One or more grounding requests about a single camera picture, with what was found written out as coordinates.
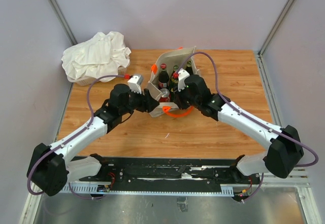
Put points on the aluminium frame post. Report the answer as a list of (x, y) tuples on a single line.
[(62, 20), (275, 28)]

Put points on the grey slotted cable duct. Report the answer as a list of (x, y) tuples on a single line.
[(155, 187)]

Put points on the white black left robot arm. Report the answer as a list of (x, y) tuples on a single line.
[(52, 167)]

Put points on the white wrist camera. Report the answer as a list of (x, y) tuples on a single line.
[(135, 82), (182, 75)]

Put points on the aluminium frame post left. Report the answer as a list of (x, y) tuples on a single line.
[(62, 20)]

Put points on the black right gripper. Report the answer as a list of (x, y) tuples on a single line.
[(178, 99)]

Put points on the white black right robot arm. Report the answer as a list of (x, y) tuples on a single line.
[(282, 149)]

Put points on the red soda can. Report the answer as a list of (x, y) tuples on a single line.
[(165, 95)]

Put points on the green glass bottle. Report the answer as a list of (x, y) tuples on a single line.
[(174, 79), (189, 68)]

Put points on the glass cola bottle red cap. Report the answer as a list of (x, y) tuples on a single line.
[(163, 77)]

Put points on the crumpled white cloth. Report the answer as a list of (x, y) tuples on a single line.
[(103, 54)]

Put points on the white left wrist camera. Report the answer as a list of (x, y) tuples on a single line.
[(135, 82)]

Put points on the orange bag handle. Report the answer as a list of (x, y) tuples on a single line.
[(177, 113)]

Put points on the aluminium frame post right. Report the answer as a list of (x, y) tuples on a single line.
[(275, 28)]

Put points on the white canvas tote bag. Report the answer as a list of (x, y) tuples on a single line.
[(177, 57)]

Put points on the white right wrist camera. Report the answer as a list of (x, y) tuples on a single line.
[(182, 75)]

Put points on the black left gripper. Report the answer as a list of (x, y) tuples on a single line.
[(148, 103)]

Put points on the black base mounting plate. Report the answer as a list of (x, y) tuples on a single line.
[(221, 171)]

